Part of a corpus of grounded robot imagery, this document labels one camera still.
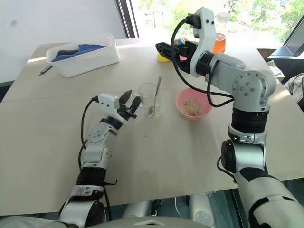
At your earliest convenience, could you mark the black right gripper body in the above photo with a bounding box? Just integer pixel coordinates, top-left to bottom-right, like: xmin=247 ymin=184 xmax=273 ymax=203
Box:
xmin=177 ymin=41 xmax=200 ymax=63

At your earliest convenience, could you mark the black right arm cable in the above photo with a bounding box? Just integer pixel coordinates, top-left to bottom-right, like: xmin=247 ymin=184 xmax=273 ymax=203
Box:
xmin=171 ymin=18 xmax=235 ymax=109

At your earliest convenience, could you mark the grey robot torso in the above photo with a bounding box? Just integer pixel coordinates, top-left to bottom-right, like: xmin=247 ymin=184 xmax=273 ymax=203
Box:
xmin=0 ymin=214 xmax=211 ymax=228

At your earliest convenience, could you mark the pink plastic bowl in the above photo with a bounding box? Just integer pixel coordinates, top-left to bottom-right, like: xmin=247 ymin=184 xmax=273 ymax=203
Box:
xmin=175 ymin=88 xmax=213 ymax=121

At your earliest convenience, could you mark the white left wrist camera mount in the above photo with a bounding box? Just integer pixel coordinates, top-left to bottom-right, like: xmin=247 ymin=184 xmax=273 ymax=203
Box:
xmin=97 ymin=93 xmax=128 ymax=124

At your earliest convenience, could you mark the beige grainy food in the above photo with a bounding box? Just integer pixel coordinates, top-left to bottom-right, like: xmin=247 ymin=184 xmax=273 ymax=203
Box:
xmin=181 ymin=99 xmax=203 ymax=116

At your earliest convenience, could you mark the black object in bin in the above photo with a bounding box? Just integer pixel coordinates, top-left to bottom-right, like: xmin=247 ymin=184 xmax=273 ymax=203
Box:
xmin=56 ymin=48 xmax=81 ymax=58

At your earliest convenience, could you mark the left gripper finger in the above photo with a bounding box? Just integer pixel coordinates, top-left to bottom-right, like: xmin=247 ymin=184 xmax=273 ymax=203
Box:
xmin=130 ymin=94 xmax=143 ymax=114
xmin=119 ymin=89 xmax=134 ymax=104

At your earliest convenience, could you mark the dark grey laptop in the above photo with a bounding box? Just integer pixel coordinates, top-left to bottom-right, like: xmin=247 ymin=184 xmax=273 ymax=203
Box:
xmin=266 ymin=22 xmax=304 ymax=63

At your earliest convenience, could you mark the grey crumpled fabric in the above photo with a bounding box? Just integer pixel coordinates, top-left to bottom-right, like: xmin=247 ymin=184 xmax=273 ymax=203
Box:
xmin=283 ymin=73 xmax=304 ymax=110

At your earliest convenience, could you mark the clear glass jar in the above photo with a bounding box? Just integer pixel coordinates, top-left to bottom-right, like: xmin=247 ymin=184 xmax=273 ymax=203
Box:
xmin=137 ymin=82 xmax=165 ymax=120

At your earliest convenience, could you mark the orange translucent cup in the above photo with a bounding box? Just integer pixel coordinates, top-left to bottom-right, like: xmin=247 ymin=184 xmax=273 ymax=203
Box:
xmin=212 ymin=33 xmax=227 ymax=54

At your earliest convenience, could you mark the white plastic bin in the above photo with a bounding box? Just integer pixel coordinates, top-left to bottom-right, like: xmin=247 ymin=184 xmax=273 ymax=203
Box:
xmin=46 ymin=33 xmax=121 ymax=78

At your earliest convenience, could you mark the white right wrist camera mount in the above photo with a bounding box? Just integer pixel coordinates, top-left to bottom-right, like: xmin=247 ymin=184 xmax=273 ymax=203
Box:
xmin=188 ymin=7 xmax=218 ymax=79

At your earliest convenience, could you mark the clear bottle with white cap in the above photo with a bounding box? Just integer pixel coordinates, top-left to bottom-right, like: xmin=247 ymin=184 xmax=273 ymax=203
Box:
xmin=214 ymin=11 xmax=231 ymax=34

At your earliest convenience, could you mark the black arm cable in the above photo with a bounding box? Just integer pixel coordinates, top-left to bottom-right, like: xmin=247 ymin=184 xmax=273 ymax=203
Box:
xmin=171 ymin=18 xmax=235 ymax=109
xmin=77 ymin=95 xmax=99 ymax=171

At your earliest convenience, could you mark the metal spoon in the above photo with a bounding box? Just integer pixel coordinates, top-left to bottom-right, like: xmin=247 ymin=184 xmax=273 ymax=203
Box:
xmin=146 ymin=76 xmax=163 ymax=117

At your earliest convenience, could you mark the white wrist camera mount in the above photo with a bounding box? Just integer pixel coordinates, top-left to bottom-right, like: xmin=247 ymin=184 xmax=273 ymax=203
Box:
xmin=188 ymin=7 xmax=218 ymax=79
xmin=97 ymin=93 xmax=128 ymax=124

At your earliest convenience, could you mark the black window frame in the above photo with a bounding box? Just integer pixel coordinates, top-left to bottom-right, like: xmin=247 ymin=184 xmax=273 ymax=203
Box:
xmin=117 ymin=0 xmax=140 ymax=39

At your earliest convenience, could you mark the blue cloth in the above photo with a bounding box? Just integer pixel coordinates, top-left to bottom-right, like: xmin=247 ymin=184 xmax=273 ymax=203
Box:
xmin=51 ymin=43 xmax=107 ymax=63

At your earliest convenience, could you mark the silver robot leg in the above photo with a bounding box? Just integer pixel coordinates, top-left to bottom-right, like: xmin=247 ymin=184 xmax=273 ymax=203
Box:
xmin=120 ymin=200 xmax=160 ymax=219
xmin=188 ymin=192 xmax=215 ymax=224

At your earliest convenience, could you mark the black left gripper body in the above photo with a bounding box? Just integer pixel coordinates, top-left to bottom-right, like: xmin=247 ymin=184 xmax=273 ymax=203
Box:
xmin=116 ymin=103 xmax=138 ymax=122

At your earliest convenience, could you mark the yellow sponge block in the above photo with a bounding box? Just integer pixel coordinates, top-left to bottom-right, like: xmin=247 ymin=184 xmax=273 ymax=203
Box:
xmin=156 ymin=52 xmax=171 ymax=64

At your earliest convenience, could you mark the dark pen-like tool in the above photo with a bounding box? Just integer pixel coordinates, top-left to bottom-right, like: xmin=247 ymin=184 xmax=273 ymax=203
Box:
xmin=38 ymin=65 xmax=53 ymax=77

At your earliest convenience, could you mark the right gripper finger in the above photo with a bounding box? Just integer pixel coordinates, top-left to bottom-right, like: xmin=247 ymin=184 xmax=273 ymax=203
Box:
xmin=176 ymin=61 xmax=191 ymax=73
xmin=155 ymin=42 xmax=179 ymax=63

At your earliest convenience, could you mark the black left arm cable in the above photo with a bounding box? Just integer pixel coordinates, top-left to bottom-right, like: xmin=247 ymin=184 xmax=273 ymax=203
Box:
xmin=77 ymin=95 xmax=99 ymax=171

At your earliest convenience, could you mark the printed paper packet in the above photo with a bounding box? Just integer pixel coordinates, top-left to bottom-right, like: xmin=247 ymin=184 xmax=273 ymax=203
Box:
xmin=267 ymin=60 xmax=285 ymax=84

